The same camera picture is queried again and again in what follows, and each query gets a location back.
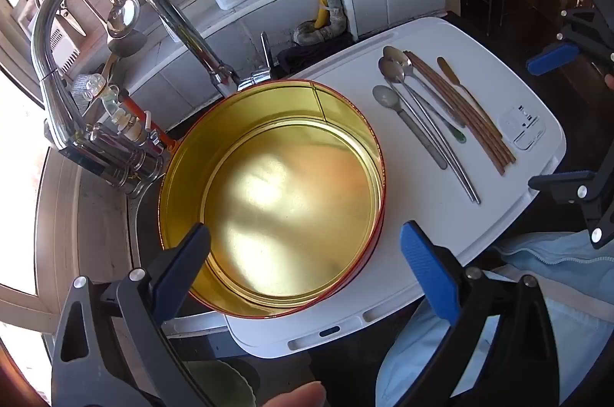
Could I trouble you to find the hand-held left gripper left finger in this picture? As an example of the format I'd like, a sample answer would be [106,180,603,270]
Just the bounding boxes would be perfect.
[50,222,212,407]

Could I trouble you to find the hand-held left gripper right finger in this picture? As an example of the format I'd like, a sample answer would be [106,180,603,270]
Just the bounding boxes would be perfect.
[400,220,560,407]

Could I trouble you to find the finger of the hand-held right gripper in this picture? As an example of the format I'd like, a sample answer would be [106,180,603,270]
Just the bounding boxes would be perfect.
[528,169,614,251]
[526,8,614,76]

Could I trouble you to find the wooden chopstick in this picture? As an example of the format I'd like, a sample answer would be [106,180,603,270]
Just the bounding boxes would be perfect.
[415,52,517,162]
[408,51,508,172]
[404,50,504,175]
[411,51,512,167]

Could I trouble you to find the small butter knife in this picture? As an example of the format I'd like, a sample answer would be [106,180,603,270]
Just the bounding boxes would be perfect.
[436,56,490,120]

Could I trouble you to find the round gold tin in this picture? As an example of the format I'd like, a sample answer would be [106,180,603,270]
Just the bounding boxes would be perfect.
[158,79,387,320]

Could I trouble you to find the grey flat-handled spoon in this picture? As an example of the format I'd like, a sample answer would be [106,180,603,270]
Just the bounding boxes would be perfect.
[373,84,448,170]

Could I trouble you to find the person's left hand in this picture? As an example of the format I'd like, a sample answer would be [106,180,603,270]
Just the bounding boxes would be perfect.
[253,381,328,407]

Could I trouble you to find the white plastic board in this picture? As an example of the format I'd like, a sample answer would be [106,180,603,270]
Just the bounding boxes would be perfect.
[225,17,568,360]

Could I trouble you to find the steel sink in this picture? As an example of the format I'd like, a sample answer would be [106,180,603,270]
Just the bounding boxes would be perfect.
[33,145,228,343]

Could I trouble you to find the orange pipe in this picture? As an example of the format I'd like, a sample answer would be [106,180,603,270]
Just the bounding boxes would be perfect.
[122,97,176,149]

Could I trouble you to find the green bowl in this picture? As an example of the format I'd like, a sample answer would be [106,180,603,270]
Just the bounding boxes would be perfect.
[187,359,262,407]

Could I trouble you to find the clear tap water filter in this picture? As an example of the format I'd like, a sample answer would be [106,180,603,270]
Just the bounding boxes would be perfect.
[98,85,159,145]

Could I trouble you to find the long metal spoon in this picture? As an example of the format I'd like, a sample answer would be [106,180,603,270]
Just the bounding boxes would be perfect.
[378,56,454,134]
[383,45,467,145]

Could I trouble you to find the person's light blue jacket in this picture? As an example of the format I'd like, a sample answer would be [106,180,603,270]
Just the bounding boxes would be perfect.
[375,229,614,407]

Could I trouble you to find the clear plastic blister pack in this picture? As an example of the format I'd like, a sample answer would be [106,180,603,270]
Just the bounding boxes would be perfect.
[72,73,105,99]

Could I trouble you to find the black spatula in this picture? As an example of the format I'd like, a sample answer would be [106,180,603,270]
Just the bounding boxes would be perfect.
[98,30,150,101]

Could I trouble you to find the black cloth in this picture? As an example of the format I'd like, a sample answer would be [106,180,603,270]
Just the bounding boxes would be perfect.
[277,43,332,76]

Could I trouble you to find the white grater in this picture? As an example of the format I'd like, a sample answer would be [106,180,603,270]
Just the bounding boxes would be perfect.
[48,20,81,74]

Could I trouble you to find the kitchen scissors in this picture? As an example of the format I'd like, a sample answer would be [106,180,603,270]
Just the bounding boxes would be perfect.
[52,1,88,38]

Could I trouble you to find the chrome wall tap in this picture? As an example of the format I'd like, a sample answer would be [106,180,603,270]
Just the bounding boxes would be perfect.
[86,124,168,180]

